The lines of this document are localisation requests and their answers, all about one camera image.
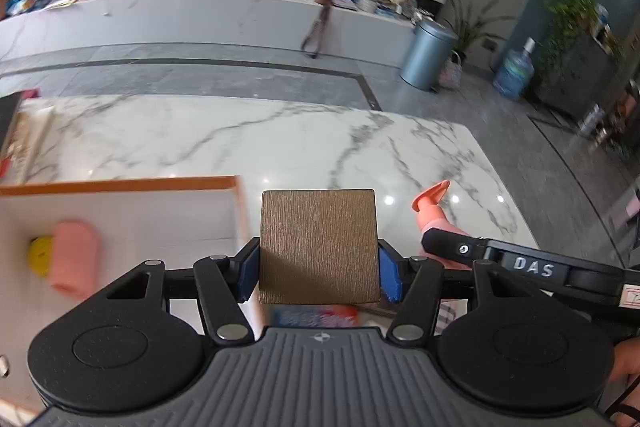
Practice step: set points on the book with dark cover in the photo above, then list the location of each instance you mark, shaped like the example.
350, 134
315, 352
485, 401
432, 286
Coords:
11, 122

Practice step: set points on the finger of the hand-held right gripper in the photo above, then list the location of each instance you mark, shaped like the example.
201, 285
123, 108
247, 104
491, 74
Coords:
452, 247

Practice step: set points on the pink spray bottle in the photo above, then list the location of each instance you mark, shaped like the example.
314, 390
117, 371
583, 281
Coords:
431, 209

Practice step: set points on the plaid tin box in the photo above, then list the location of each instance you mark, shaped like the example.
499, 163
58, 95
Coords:
446, 317

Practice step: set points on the yellow ball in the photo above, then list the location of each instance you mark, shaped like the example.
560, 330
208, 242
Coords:
41, 254

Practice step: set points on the brown square box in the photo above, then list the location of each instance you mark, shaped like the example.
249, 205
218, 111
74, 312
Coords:
318, 247

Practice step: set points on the blue-grey trash can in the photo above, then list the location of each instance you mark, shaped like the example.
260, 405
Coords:
427, 54

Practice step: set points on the person's leg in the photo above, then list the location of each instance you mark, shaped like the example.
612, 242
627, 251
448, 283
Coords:
626, 357

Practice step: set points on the blue water jug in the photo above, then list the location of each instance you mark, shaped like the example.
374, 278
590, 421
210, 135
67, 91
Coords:
514, 72

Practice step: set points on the floor plant with long leaves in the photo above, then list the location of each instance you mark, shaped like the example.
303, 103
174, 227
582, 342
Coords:
467, 24

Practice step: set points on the pink basket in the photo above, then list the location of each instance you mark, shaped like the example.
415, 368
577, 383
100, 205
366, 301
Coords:
451, 74

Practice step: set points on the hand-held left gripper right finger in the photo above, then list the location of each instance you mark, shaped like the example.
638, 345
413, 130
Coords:
391, 269

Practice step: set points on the white box with orange rim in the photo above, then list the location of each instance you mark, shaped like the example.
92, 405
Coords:
150, 217

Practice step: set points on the pink cylinder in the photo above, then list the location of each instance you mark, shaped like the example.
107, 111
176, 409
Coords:
75, 257

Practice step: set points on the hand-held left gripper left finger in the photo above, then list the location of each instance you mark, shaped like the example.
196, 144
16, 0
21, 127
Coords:
248, 269

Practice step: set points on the colourful packet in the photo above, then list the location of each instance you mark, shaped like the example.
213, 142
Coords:
315, 318

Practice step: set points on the dark planter with green plant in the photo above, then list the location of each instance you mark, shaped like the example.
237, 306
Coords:
575, 57

